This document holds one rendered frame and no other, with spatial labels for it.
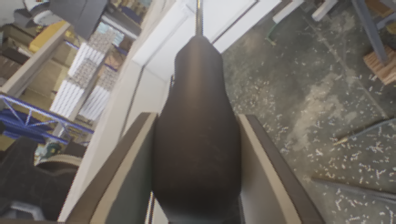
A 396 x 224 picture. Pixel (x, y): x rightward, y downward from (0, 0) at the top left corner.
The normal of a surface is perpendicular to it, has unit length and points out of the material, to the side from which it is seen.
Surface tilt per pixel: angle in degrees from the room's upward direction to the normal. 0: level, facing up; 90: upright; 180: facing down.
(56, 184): 102
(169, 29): 90
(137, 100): 90
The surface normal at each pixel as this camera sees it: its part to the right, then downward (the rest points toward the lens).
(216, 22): -0.01, 0.75
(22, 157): 0.81, -0.43
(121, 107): 0.67, -0.48
